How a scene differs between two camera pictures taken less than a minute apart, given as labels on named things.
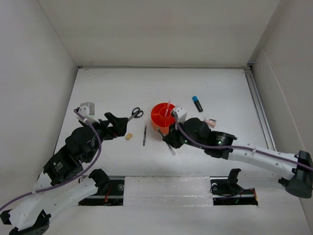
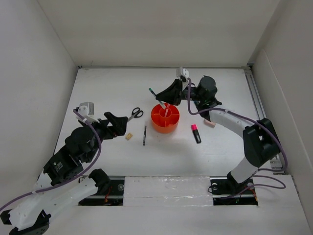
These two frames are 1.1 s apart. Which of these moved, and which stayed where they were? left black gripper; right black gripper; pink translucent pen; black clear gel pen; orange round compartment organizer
Moved: black clear gel pen; right black gripper
Stayed: pink translucent pen; orange round compartment organizer; left black gripper
